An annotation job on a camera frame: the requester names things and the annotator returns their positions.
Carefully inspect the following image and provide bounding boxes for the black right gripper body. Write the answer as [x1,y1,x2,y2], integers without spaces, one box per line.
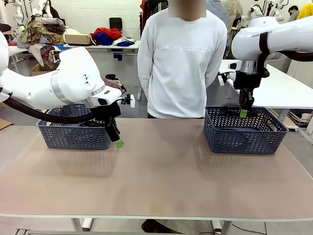
[233,72,261,90]

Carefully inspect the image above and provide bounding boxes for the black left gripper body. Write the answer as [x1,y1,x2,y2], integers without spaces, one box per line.
[96,104,122,125]

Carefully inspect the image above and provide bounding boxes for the pink checked fabric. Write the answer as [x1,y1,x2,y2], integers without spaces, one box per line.
[102,74,127,95]

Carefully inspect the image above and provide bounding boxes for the grey plastic lattice basket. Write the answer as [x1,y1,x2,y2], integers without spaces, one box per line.
[36,103,117,150]
[204,105,290,155]

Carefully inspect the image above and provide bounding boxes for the white cabinet counter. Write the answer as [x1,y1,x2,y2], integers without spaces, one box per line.
[286,57,313,77]

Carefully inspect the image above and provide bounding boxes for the person in white sweatshirt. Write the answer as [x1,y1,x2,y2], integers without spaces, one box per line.
[136,0,228,119]

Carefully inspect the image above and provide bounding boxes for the long white folding table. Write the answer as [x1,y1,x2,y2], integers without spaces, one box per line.
[63,43,144,101]

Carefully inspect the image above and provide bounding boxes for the person in beige jacket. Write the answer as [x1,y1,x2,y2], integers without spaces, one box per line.
[224,0,244,32]

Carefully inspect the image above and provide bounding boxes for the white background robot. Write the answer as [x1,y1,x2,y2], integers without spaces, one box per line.
[268,0,289,22]
[12,0,25,25]
[31,0,53,18]
[246,0,265,19]

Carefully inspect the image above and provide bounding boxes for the cream cloth bundle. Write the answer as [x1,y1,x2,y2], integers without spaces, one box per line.
[112,36,135,47]

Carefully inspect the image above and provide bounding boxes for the blue clothing heap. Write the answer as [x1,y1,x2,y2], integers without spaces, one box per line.
[94,33,115,47]

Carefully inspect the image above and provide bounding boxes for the person in grey hood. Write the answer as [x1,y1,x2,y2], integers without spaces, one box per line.
[206,0,230,32]

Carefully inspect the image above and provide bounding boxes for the red clothing heap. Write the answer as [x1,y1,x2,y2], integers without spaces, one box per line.
[93,27,122,41]

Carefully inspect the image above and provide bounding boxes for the beige cardboard box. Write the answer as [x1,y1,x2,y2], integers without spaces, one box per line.
[64,28,93,46]

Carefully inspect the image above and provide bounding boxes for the open brown cardboard box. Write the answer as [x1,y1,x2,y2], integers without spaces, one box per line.
[31,63,61,76]

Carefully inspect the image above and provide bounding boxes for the person in yellow jacket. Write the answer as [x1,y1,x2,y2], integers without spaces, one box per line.
[287,3,313,20]

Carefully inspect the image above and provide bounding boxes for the black office chair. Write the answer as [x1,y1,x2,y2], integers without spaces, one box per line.
[109,17,122,32]

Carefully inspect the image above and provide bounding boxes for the white table leg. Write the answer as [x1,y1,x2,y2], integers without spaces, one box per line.
[211,219,232,235]
[70,217,94,232]

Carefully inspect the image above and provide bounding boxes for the black object under table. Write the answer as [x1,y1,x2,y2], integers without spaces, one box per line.
[139,218,188,235]

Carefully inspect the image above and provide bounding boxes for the grey table crossbar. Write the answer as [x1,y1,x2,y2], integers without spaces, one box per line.
[15,228,147,235]

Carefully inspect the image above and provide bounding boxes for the flat brown cardboard sheet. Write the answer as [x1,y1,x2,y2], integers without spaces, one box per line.
[0,118,13,130]

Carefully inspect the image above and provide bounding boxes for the patterned clothes pile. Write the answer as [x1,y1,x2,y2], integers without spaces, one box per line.
[17,19,67,69]

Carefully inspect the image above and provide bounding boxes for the white ironing board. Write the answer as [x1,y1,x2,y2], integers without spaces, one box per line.
[8,46,32,65]

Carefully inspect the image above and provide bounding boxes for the hanging clothes on rack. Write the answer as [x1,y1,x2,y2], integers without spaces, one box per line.
[139,0,170,40]

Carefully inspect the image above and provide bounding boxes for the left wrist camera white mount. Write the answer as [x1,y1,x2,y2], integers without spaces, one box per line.
[119,94,136,108]

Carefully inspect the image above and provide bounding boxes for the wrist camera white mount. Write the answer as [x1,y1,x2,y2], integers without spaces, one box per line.
[119,94,136,108]
[217,71,237,87]

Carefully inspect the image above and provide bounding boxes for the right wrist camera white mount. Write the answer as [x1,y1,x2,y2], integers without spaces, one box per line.
[217,71,237,87]

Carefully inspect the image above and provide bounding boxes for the right arm black cable sleeve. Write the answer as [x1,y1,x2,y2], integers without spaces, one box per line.
[255,31,313,78]

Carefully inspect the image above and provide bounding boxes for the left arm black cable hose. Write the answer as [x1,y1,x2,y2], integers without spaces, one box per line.
[2,97,111,123]

